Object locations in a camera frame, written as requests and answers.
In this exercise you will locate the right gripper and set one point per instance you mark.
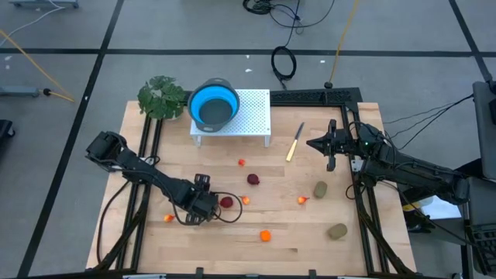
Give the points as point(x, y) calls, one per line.
point(346, 140)

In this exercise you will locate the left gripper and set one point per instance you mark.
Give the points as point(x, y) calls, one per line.
point(199, 201)

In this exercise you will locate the dark red plum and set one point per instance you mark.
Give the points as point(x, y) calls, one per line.
point(226, 202)
point(253, 179)

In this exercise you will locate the small peach with stem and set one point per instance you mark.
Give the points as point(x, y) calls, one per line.
point(302, 200)
point(245, 200)
point(168, 218)

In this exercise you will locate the small stemless peach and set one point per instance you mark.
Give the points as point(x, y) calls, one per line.
point(241, 162)

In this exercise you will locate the orange tangerine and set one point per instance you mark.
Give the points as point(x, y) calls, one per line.
point(265, 235)

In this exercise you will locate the blue collapsible bowl grey rim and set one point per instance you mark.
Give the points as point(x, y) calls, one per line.
point(215, 112)

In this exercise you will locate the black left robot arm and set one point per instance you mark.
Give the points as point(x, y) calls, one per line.
point(135, 168)

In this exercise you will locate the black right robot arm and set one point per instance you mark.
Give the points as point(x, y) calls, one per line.
point(407, 170)

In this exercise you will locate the black table clip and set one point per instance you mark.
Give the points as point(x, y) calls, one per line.
point(312, 273)
point(199, 272)

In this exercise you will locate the white perforated metal shelf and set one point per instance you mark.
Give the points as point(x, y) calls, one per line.
point(253, 112)

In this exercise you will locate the green potted plant white pot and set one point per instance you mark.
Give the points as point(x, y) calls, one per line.
point(160, 98)

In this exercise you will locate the white paper sheet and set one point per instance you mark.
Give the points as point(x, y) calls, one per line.
point(441, 209)

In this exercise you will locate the black keyboard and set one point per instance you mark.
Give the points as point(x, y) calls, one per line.
point(484, 248)

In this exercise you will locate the black chair base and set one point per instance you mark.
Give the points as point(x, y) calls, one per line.
point(4, 129)

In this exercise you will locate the grey metal stand base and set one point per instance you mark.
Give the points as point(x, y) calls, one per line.
point(19, 92)
point(42, 4)

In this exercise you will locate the grey depth camera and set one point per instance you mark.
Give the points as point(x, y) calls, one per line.
point(252, 276)

